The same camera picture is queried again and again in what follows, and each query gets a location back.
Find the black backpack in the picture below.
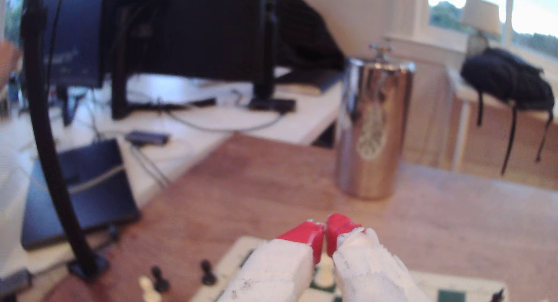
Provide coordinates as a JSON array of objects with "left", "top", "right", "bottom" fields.
[{"left": 459, "top": 47, "right": 556, "bottom": 176}]

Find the white chess pawn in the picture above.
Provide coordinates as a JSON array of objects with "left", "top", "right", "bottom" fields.
[{"left": 138, "top": 275, "right": 162, "bottom": 302}]

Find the beige shade table lamp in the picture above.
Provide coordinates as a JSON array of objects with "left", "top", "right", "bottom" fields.
[{"left": 459, "top": 0, "right": 503, "bottom": 59}]

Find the black curved stand pole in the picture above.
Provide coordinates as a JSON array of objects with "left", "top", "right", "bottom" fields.
[{"left": 21, "top": 0, "right": 110, "bottom": 282}]

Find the dark flat book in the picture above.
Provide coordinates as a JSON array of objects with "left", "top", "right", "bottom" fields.
[{"left": 275, "top": 69, "right": 345, "bottom": 96}]

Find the black jacket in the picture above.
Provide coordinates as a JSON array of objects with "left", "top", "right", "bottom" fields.
[{"left": 266, "top": 0, "right": 346, "bottom": 72}]

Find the grey desk cable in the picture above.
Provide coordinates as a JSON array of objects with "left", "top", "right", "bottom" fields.
[{"left": 166, "top": 108, "right": 286, "bottom": 136}]

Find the small dark grey device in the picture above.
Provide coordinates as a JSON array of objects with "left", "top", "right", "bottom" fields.
[{"left": 0, "top": 269, "right": 34, "bottom": 299}]

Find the small black usb hub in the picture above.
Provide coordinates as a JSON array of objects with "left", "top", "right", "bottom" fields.
[{"left": 125, "top": 130, "right": 170, "bottom": 147}]

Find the white side table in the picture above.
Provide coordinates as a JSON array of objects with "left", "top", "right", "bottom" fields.
[{"left": 444, "top": 67, "right": 558, "bottom": 174}]

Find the black closed laptop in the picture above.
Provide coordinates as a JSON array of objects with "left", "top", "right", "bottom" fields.
[{"left": 20, "top": 138, "right": 141, "bottom": 251}]

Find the white chess rook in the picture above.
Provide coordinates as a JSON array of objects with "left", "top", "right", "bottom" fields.
[{"left": 315, "top": 254, "right": 335, "bottom": 290}]

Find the green white chess mat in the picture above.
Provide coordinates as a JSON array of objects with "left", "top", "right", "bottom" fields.
[{"left": 189, "top": 236, "right": 511, "bottom": 302}]

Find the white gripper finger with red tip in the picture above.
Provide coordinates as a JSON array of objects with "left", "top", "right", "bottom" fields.
[
  {"left": 325, "top": 213, "right": 430, "bottom": 302},
  {"left": 217, "top": 221, "right": 326, "bottom": 302}
]

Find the white cable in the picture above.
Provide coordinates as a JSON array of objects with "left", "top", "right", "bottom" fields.
[{"left": 67, "top": 164, "right": 127, "bottom": 195}]

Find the white office desk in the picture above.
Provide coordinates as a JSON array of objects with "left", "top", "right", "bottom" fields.
[{"left": 0, "top": 67, "right": 346, "bottom": 278}]

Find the black chess pawn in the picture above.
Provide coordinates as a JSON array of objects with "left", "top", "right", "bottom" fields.
[
  {"left": 151, "top": 266, "right": 171, "bottom": 293},
  {"left": 200, "top": 259, "right": 218, "bottom": 286}
]

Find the black slim desk stand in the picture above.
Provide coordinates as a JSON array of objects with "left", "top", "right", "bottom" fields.
[{"left": 248, "top": 0, "right": 297, "bottom": 114}]

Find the large black computer monitor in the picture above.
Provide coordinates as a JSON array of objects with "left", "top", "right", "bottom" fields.
[{"left": 104, "top": 0, "right": 267, "bottom": 121}]

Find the dark blue computer screen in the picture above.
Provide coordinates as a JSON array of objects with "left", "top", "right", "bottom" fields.
[{"left": 26, "top": 0, "right": 106, "bottom": 90}]

